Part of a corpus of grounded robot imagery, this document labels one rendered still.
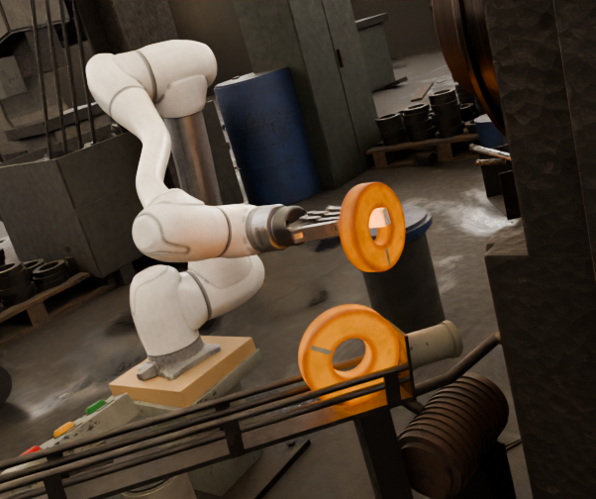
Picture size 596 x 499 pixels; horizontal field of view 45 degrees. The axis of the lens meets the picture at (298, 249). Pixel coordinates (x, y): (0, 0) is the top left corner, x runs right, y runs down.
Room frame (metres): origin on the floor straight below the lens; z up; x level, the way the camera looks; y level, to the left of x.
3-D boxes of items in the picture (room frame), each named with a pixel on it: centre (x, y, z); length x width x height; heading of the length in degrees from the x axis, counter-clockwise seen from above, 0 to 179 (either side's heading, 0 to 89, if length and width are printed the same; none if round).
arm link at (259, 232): (1.33, 0.03, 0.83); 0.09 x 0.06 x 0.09; 137
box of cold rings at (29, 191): (4.63, 1.01, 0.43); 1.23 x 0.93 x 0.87; 135
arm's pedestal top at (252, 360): (1.84, 0.41, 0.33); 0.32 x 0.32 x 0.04; 50
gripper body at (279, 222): (1.28, -0.02, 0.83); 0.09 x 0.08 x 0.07; 47
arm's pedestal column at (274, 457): (1.84, 0.41, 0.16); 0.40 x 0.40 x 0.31; 50
